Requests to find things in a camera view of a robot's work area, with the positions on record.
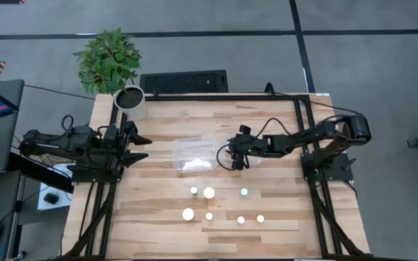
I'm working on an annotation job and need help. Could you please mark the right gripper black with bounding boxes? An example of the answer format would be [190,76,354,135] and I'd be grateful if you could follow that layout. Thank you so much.
[229,124,269,172]

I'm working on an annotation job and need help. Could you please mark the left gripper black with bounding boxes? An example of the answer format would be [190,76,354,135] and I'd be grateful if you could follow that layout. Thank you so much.
[98,120,153,171]

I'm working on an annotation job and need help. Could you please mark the clear plastic square bin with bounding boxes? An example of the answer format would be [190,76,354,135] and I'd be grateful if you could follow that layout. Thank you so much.
[172,136,221,174]
[216,132,270,170]

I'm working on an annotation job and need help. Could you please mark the white round plant pot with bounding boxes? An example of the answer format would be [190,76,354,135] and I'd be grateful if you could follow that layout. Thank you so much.
[113,85,147,122]

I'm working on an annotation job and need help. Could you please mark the black floor vent grille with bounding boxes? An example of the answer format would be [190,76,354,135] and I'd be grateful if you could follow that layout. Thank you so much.
[139,70,229,94]

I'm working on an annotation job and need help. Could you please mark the green leafy plant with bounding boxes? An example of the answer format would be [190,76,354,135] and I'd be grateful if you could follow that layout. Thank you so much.
[73,28,143,96]

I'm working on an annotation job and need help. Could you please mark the white paper sheet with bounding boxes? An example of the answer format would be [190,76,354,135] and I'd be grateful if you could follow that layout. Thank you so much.
[37,162,74,212]

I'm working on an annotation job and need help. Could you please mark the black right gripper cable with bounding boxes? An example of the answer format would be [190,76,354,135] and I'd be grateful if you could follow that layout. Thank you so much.
[215,117,293,172]

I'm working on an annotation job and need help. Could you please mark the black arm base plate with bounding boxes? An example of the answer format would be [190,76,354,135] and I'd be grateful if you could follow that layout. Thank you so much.
[67,162,123,183]
[300,152,354,182]

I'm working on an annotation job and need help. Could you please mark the thin black floor cable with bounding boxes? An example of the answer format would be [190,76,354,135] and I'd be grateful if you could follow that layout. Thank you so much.
[23,84,96,100]

